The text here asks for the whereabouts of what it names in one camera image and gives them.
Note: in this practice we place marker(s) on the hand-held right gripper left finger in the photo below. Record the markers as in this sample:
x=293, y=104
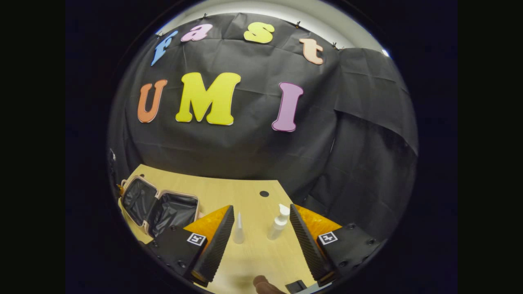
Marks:
x=212, y=253

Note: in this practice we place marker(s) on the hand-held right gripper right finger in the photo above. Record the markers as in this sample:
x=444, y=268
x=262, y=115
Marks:
x=310, y=253

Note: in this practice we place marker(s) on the white skin care tube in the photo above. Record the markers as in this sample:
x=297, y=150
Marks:
x=238, y=234

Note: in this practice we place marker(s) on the white pump bottle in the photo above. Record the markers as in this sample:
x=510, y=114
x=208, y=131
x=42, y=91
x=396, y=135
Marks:
x=278, y=226

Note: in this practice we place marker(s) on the pink suitcase with black lining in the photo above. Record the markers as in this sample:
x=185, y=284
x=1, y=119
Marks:
x=171, y=212

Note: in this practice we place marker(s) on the black desk grommet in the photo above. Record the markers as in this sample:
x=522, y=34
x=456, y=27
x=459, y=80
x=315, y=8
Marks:
x=264, y=193

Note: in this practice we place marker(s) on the black backdrop cloth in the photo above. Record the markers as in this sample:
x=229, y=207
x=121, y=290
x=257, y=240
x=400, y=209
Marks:
x=245, y=143

